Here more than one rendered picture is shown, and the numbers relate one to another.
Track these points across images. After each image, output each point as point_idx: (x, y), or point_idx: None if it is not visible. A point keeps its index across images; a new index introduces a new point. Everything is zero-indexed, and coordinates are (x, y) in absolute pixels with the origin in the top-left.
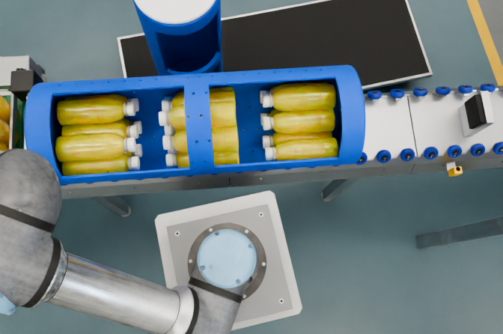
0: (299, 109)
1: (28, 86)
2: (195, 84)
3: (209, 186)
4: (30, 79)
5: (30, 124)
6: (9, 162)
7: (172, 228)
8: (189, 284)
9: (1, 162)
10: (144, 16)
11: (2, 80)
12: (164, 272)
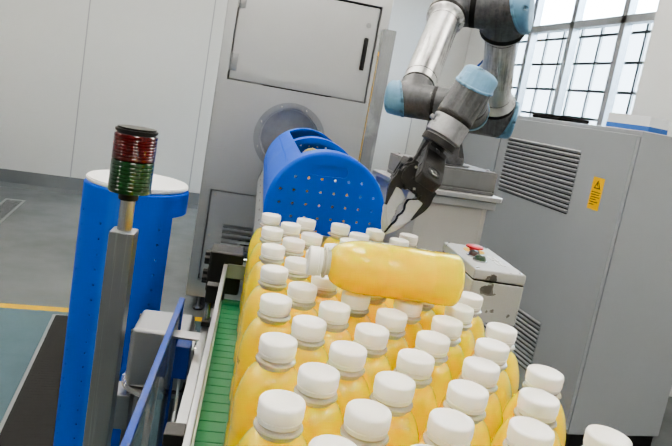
0: None
1: (238, 247)
2: (293, 140)
3: None
4: (227, 245)
5: (341, 153)
6: None
7: None
8: None
9: None
10: (167, 197)
11: (181, 328)
12: (452, 192)
